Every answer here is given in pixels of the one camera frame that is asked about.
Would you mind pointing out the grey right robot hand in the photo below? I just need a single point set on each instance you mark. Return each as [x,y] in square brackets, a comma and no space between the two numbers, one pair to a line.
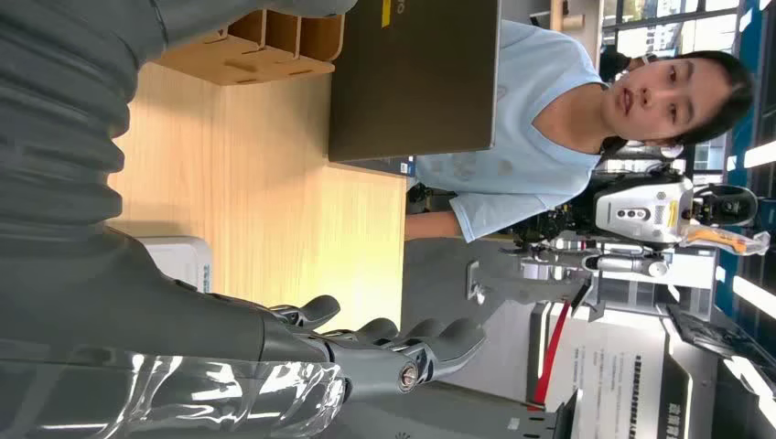
[182,327]

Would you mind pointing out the grey laptop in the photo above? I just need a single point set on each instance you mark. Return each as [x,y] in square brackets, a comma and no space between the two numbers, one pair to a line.
[412,79]

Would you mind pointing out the white humanoid robot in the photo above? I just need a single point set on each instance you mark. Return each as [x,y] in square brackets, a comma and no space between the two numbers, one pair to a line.
[642,212]

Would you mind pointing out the clear bag with orange item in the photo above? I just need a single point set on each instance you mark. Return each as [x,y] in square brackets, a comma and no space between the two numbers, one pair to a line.
[721,239]

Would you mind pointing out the person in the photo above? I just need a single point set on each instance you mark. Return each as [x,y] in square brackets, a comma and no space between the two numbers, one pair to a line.
[533,121]
[615,63]

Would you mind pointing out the white printed sign board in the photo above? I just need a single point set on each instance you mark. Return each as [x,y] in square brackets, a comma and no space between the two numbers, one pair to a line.
[612,382]

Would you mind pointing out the red barrier belt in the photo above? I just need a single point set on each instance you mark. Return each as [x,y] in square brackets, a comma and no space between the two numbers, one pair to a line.
[550,357]

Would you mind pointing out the wooden slotted card organizer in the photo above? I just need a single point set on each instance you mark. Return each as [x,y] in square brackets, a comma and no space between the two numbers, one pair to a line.
[254,60]

